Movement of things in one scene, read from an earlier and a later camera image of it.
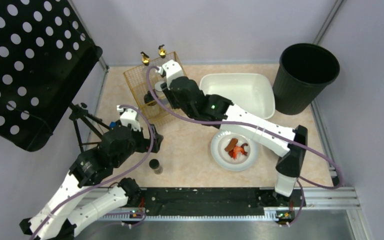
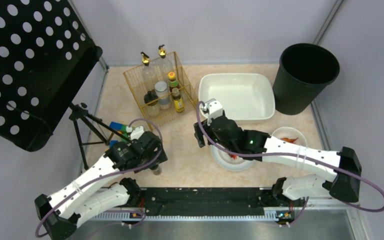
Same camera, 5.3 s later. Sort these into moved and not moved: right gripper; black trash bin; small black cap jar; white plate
Moved: right gripper
Not moved: small black cap jar; white plate; black trash bin
